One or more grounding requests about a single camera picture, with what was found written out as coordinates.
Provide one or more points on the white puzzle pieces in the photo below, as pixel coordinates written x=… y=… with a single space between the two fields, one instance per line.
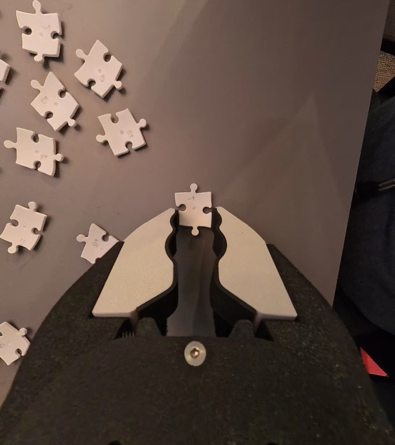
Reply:
x=44 y=31

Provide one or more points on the person's dark blue hoodie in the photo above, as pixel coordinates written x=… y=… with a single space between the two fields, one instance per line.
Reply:
x=385 y=243

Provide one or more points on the single white jigsaw piece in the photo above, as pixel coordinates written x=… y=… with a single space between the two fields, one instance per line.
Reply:
x=194 y=208

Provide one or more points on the small red object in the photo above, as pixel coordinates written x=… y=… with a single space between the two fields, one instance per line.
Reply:
x=373 y=365

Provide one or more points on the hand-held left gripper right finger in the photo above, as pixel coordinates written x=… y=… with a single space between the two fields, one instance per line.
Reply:
x=256 y=278

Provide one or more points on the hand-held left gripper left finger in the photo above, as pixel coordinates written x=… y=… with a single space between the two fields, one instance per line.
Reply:
x=131 y=278

